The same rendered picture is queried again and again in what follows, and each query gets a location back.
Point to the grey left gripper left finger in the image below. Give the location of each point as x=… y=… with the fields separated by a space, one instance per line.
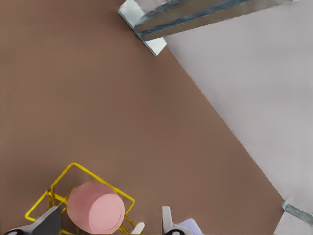
x=47 y=222

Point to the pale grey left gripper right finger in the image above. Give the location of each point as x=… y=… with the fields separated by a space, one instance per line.
x=167 y=220

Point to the pink cylindrical cup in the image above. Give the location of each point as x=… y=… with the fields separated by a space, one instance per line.
x=97 y=208

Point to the lavender flat object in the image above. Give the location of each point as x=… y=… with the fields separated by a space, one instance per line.
x=192 y=225

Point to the small white object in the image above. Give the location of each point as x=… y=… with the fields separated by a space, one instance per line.
x=139 y=227

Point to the silver frame post with foot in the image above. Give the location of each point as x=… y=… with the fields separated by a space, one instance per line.
x=185 y=17
x=297 y=214

